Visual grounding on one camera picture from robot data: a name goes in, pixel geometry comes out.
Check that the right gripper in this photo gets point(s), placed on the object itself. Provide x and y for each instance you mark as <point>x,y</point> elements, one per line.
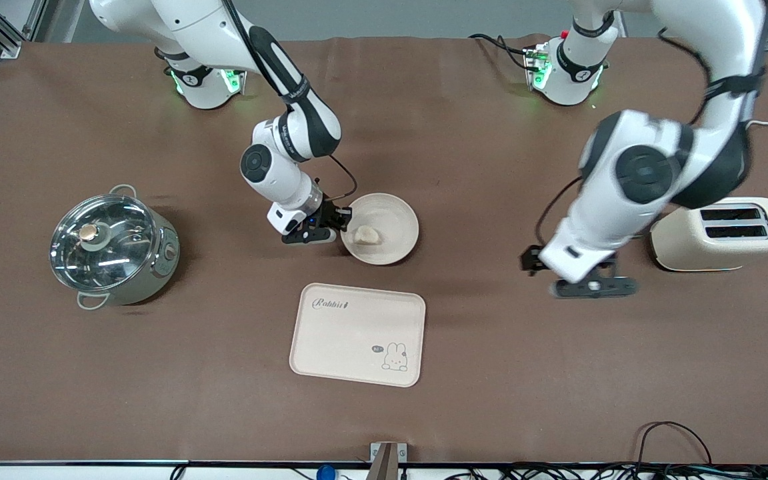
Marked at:
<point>329,215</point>

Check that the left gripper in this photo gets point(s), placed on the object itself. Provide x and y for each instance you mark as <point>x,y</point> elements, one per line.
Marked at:
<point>528,259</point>

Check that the pale steamed bun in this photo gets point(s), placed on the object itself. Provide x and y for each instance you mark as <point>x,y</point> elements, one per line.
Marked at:
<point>367,234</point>

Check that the round cream plate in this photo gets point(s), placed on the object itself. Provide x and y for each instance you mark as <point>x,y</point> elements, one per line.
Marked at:
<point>394,226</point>

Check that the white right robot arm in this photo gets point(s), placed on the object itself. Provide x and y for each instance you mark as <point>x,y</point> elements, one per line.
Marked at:
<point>204,26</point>

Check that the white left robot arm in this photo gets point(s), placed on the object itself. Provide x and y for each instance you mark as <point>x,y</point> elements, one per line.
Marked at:
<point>644,173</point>

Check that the cream rabbit print tray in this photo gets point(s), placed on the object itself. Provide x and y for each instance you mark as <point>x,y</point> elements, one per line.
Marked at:
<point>357,333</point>

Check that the cream two-slot toaster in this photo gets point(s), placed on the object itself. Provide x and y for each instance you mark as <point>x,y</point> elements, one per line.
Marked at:
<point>724,250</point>

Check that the brown table mat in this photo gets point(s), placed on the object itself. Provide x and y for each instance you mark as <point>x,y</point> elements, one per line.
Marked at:
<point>490,413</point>

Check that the grey electric cooking pot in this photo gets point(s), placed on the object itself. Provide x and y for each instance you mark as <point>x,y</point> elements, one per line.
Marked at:
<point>157,266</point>

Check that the glass pot lid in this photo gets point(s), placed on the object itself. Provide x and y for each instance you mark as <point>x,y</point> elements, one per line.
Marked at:
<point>100,243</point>

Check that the blue round cap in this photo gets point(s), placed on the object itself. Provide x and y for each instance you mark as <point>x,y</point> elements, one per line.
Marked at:
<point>325,472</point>

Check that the grey metal bracket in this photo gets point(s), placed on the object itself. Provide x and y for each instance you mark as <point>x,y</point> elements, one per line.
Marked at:
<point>387,460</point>

